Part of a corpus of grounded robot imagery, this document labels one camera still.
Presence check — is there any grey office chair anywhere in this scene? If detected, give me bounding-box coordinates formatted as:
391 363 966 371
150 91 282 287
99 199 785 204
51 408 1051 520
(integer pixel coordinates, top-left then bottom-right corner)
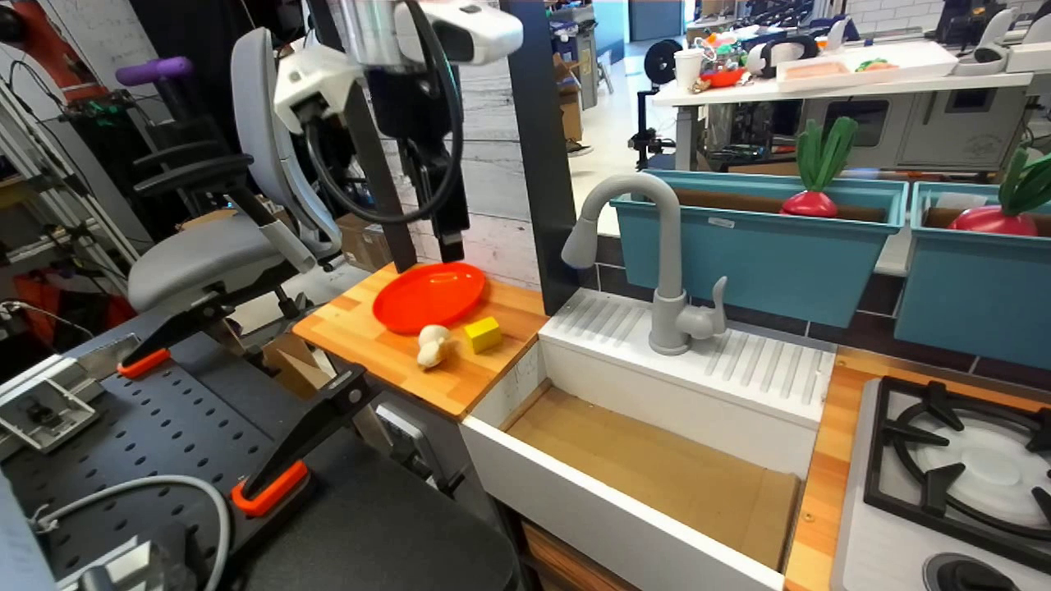
126 27 347 331

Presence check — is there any yellow block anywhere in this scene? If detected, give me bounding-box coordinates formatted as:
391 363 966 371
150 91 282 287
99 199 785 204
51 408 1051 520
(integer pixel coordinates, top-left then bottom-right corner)
463 316 504 355

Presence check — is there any black upright post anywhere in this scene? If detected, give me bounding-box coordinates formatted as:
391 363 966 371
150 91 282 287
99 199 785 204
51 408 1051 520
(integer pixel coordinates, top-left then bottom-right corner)
499 0 582 318

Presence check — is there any grey power strip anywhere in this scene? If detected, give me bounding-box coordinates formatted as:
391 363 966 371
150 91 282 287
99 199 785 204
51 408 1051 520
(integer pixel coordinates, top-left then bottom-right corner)
374 401 448 487

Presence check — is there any toy radish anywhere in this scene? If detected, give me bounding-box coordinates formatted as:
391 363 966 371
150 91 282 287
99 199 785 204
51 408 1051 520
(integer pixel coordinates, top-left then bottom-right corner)
779 116 860 219
948 148 1051 238

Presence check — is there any black slanted post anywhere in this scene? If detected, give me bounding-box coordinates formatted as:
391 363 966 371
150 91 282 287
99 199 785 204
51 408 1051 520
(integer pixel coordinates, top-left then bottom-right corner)
305 0 418 273

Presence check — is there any silver metal block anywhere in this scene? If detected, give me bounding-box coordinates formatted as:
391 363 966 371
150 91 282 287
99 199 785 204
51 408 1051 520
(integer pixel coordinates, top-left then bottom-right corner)
56 537 180 591

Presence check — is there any grey toy oven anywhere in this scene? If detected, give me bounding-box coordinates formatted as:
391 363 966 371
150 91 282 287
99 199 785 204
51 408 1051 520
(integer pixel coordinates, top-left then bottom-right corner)
798 85 1032 173

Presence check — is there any white headset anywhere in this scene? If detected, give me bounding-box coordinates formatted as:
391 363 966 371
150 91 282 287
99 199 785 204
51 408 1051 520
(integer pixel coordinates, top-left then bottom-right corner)
744 34 819 80
951 7 1021 78

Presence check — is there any aluminium frame rack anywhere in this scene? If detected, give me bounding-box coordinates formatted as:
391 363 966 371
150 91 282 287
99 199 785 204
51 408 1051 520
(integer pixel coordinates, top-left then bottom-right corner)
0 80 142 290

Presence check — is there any purple roller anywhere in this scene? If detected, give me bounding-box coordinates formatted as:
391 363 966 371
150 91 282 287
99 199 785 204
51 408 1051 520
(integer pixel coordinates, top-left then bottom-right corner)
114 55 195 88

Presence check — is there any grey cable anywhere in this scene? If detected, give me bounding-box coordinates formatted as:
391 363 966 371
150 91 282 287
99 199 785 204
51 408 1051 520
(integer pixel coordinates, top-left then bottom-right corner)
31 474 233 591

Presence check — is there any orange plate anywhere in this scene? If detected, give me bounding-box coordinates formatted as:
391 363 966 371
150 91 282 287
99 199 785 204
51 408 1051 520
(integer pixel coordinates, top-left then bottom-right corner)
372 262 489 336

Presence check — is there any white table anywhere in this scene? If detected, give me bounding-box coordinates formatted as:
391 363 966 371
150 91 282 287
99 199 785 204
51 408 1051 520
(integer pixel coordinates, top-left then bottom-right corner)
651 39 1037 173

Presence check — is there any grey toy tap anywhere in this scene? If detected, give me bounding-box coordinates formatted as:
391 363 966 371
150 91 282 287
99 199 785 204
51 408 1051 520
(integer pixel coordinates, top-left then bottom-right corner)
561 172 730 357

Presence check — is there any grey tap lever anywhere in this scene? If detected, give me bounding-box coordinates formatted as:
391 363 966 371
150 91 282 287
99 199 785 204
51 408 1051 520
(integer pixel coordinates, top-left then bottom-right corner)
695 276 730 339

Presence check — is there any white toy mushroom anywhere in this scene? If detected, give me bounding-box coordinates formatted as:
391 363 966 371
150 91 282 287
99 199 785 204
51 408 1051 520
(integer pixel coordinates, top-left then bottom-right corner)
415 324 453 370

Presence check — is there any toy kitchen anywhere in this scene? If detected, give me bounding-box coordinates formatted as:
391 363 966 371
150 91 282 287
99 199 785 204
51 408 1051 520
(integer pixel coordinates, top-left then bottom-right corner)
291 168 1051 591

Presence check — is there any stack of cardboard boxes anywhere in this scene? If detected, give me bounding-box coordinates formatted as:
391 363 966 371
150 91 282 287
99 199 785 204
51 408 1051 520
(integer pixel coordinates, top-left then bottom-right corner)
552 51 585 145

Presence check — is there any white tray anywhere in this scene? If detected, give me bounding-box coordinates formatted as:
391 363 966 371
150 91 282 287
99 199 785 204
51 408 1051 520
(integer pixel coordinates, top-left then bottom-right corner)
775 39 960 94

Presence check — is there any teal planter box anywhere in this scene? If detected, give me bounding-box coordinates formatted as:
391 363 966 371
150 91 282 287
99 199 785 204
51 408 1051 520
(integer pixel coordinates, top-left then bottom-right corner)
610 169 910 330
893 181 1051 372

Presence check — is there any cardboard box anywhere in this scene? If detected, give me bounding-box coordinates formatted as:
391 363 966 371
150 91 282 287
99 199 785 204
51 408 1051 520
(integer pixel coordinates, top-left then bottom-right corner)
335 213 393 273

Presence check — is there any black toy burner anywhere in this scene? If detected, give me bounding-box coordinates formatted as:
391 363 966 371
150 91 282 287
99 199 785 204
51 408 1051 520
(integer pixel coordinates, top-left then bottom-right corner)
862 376 1051 575

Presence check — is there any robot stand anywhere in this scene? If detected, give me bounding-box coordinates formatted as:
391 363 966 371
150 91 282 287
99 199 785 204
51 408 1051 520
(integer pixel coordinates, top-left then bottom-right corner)
0 310 526 591

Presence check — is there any white paper cup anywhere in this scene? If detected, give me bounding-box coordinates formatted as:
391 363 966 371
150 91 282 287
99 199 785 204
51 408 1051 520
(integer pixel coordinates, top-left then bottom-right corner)
672 48 706 92

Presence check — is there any black clamp with orange pads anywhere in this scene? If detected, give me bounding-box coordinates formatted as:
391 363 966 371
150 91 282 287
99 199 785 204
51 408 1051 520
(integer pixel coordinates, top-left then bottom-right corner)
117 283 247 380
229 364 380 519

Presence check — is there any silver metal bracket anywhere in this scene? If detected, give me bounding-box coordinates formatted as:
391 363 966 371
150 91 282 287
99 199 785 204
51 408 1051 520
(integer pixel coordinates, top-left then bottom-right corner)
0 356 106 454

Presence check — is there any white toy sink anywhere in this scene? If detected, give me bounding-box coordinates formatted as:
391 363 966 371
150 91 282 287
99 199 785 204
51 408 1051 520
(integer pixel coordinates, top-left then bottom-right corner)
458 287 838 591

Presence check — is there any black stove knob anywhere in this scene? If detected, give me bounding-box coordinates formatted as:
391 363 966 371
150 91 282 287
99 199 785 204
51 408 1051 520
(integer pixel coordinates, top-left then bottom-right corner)
923 552 1021 591

